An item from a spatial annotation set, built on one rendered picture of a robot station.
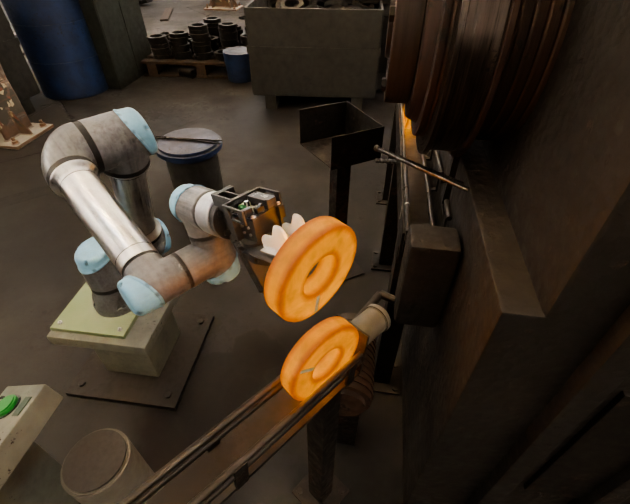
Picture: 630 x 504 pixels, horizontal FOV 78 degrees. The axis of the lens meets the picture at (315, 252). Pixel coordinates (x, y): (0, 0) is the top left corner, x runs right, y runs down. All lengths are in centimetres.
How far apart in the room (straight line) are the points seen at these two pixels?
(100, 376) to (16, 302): 64
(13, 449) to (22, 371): 97
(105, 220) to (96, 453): 43
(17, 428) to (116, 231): 37
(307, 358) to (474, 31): 52
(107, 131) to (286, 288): 62
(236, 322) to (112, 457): 89
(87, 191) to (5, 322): 127
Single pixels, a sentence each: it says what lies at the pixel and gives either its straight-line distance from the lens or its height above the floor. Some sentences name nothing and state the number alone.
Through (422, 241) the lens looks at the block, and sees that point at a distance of 77.
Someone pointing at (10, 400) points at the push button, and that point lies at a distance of 93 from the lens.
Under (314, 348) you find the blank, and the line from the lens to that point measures 61.
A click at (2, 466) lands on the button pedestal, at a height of 59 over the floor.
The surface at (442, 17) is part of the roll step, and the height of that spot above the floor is 116.
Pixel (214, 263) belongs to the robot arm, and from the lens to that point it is 75.
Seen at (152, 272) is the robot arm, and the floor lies 81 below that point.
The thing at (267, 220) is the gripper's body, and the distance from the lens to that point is 57.
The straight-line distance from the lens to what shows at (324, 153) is 148.
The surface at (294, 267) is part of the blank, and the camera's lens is 46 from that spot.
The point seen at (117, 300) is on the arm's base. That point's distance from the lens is 135.
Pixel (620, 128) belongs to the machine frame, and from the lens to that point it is 52.
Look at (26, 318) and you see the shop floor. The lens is 203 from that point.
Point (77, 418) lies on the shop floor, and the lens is 162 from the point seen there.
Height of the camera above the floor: 128
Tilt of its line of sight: 42 degrees down
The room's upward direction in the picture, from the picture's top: straight up
